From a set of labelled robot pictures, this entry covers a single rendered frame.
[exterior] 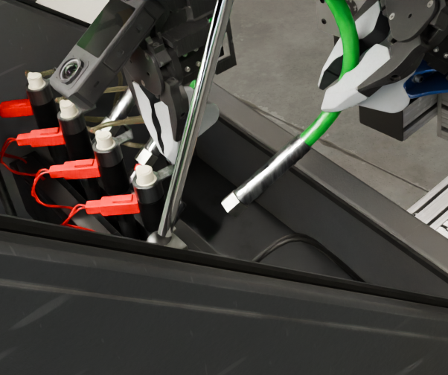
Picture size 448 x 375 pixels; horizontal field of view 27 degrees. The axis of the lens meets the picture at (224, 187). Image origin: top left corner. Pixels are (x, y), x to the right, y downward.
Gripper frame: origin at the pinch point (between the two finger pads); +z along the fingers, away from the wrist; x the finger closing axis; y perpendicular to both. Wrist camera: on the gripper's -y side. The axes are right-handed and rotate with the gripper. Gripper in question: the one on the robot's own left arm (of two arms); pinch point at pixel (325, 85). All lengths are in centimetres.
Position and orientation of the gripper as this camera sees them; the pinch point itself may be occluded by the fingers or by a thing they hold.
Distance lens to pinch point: 81.1
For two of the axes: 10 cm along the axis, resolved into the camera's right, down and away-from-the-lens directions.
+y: 8.1, 3.4, 4.8
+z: -5.9, 5.1, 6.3
